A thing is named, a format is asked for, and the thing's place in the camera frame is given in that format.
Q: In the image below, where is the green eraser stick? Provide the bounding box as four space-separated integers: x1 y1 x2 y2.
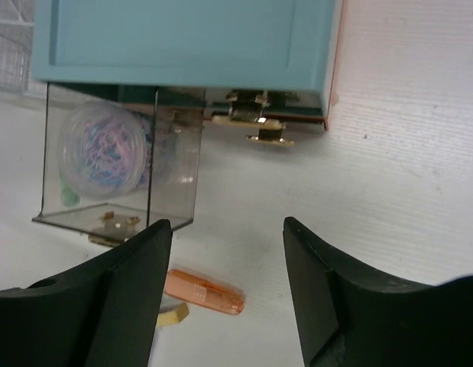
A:
60 173 81 207

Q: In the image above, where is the orange marker pen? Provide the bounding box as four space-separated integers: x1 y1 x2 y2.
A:
164 269 245 316

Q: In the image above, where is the clear smoked drawer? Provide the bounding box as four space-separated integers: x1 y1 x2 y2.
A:
205 89 329 147
36 83 206 246

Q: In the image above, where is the teal drawer box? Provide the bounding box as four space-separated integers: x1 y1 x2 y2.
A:
31 1 344 123

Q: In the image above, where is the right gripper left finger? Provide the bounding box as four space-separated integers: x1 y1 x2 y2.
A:
0 219 172 366

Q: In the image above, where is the white wire mesh organizer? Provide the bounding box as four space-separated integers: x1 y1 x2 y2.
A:
0 0 35 93

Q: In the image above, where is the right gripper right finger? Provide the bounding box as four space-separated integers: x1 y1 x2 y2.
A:
283 217 473 366

